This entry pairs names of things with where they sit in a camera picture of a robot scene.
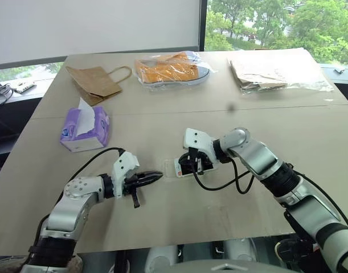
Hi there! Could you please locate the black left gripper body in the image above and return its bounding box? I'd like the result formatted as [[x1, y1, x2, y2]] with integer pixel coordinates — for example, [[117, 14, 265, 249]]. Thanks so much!
[[122, 174, 141, 209]]

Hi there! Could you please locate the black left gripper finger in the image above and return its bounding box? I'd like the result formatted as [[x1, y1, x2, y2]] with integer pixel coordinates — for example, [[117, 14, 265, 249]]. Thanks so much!
[[137, 170, 164, 179], [137, 177, 162, 187]]

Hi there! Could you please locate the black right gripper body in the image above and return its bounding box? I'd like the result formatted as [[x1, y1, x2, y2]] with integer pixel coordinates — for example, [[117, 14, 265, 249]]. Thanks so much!
[[187, 147, 215, 173]]

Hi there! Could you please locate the purple tissue box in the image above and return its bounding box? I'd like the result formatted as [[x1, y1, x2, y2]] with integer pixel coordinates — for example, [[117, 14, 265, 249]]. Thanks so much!
[[59, 106, 113, 154]]

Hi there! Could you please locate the white tissue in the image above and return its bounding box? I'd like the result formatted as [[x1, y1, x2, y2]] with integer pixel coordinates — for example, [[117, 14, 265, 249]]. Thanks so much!
[[76, 97, 96, 138]]

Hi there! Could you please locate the silver robot torso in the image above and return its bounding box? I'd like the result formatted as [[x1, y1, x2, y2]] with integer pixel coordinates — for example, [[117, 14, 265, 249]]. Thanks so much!
[[146, 237, 279, 273]]

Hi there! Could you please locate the orange canvas sneaker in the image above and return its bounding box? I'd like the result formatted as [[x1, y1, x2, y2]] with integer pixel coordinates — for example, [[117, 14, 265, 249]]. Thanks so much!
[[133, 52, 212, 85]]

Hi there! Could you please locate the clear plastic sneaker bag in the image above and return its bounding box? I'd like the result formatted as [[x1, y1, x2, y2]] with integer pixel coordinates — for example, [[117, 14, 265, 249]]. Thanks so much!
[[133, 51, 220, 93]]

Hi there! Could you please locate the stack of brown paper bags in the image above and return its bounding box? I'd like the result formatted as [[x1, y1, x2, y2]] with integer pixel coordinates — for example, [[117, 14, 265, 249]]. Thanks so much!
[[228, 59, 290, 92]]

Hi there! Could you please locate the dark rounded shape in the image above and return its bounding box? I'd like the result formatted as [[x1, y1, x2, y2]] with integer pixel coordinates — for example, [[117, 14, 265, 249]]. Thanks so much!
[[274, 238, 317, 268]]

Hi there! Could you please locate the clear bag of brown paper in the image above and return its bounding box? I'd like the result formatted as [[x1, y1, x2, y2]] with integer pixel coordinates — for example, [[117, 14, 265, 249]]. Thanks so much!
[[227, 57, 334, 97]]

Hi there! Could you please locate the white power strip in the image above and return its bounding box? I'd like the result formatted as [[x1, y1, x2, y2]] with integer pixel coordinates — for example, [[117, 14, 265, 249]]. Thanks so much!
[[12, 80, 37, 94]]

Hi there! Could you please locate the brown fuzzy cloth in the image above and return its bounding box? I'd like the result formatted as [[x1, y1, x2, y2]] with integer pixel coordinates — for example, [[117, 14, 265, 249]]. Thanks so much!
[[0, 254, 84, 273]]

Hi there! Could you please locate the white roller blind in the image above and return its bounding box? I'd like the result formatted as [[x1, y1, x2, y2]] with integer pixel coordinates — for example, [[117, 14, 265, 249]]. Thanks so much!
[[0, 0, 202, 67]]

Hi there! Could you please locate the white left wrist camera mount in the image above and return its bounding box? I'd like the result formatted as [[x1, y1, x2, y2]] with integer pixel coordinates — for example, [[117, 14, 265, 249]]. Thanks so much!
[[111, 151, 141, 198]]

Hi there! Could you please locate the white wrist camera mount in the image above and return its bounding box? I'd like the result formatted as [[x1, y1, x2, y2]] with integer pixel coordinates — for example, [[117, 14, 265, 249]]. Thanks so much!
[[111, 151, 141, 198], [182, 127, 220, 166]]

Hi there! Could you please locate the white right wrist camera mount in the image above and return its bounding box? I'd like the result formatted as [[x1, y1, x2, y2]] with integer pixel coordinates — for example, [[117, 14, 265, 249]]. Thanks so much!
[[182, 127, 220, 166]]

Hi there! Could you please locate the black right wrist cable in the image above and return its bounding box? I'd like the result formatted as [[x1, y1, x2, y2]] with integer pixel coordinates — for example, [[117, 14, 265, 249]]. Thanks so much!
[[192, 158, 256, 195]]

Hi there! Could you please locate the brown paper bag with handles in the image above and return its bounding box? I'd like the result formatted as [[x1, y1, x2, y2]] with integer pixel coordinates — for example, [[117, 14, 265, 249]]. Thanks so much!
[[65, 65, 133, 107]]

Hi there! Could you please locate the black right forearm cable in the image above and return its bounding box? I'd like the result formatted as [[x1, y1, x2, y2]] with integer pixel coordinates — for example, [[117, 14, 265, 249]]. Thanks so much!
[[299, 172, 348, 228]]

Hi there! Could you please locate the black window frame post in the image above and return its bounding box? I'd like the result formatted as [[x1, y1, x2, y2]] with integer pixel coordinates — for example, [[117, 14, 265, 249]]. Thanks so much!
[[197, 0, 209, 53]]

